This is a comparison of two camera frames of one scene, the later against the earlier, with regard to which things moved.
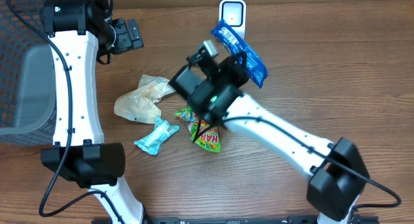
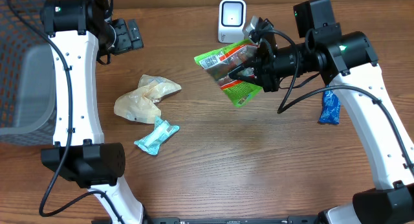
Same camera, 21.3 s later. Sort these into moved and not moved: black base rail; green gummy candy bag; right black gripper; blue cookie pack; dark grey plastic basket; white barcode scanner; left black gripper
Moved: blue cookie pack; green gummy candy bag; right black gripper
Not moved: dark grey plastic basket; left black gripper; white barcode scanner; black base rail
